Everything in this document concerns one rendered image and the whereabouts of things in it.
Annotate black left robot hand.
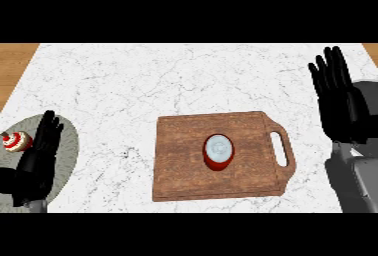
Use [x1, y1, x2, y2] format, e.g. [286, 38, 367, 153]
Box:
[0, 110, 65, 208]

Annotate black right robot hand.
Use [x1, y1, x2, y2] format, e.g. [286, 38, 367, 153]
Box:
[307, 45, 372, 145]

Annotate red can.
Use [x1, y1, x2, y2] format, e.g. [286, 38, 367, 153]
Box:
[202, 133, 236, 172]

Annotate brown wooden cutting board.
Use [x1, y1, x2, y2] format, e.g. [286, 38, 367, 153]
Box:
[150, 110, 296, 203]

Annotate grey round plate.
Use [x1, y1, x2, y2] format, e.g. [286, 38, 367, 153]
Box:
[0, 113, 81, 214]

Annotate red and white cupcake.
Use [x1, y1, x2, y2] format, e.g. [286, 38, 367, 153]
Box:
[0, 131, 34, 153]

